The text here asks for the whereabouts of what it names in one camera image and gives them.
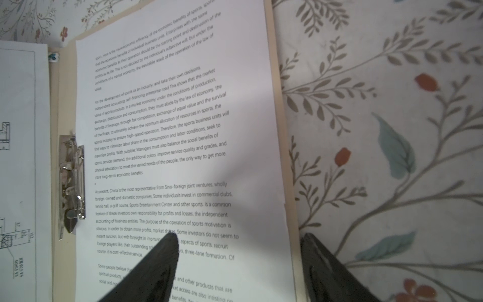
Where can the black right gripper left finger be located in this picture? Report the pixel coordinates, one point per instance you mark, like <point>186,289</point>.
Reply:
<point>153,277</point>

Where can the white technical drawing sheet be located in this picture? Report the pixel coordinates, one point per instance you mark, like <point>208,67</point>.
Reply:
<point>26,252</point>

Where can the white printed text sheet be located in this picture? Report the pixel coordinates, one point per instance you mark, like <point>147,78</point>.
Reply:
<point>181,151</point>

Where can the beige manila folder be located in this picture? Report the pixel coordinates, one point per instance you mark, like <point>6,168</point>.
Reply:
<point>64,113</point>

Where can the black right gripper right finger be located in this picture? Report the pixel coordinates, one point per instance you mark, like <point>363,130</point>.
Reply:
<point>327,279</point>

